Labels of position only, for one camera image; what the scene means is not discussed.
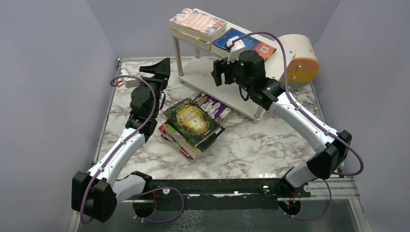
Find white two-tier shelf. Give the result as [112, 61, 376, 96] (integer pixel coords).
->
[173, 35, 284, 124]

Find blue orange sunset book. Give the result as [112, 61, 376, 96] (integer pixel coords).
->
[212, 28, 277, 60]

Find green 104-storey treehouse book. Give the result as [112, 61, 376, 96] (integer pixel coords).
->
[169, 28, 211, 51]

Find purple cartoon book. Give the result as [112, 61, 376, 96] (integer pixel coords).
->
[193, 92, 232, 124]

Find pink floral book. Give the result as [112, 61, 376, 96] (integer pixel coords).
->
[169, 8, 227, 43]

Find dark green forest book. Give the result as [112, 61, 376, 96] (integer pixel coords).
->
[163, 98, 225, 152]

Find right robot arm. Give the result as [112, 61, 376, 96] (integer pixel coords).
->
[211, 51, 352, 195]

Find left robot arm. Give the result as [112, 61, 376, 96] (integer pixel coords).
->
[71, 58, 171, 224]

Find red bottom books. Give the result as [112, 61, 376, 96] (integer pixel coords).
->
[158, 122, 196, 161]

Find round wooden drawer box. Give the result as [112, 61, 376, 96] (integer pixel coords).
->
[279, 34, 320, 91]

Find green 65-storey treehouse book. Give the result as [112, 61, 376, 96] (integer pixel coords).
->
[161, 122, 204, 160]

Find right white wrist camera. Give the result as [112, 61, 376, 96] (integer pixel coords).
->
[226, 36, 245, 64]

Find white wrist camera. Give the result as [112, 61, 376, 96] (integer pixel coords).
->
[226, 36, 245, 64]
[120, 68, 142, 88]

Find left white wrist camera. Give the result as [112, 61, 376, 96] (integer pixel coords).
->
[120, 68, 142, 88]

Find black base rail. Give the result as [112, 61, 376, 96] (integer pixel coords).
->
[86, 177, 312, 212]

